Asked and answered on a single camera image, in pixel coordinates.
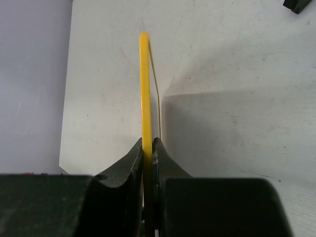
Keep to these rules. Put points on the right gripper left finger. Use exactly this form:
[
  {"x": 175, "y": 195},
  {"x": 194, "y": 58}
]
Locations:
[{"x": 108, "y": 204}]

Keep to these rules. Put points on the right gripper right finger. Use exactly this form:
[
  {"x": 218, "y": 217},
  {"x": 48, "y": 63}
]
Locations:
[{"x": 213, "y": 207}]

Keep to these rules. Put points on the wire whiteboard stand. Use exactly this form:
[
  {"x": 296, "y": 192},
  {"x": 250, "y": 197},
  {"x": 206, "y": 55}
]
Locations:
[{"x": 296, "y": 6}]

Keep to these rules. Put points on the yellow framed small whiteboard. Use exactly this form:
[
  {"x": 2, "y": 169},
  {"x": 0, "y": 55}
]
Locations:
[{"x": 151, "y": 125}]

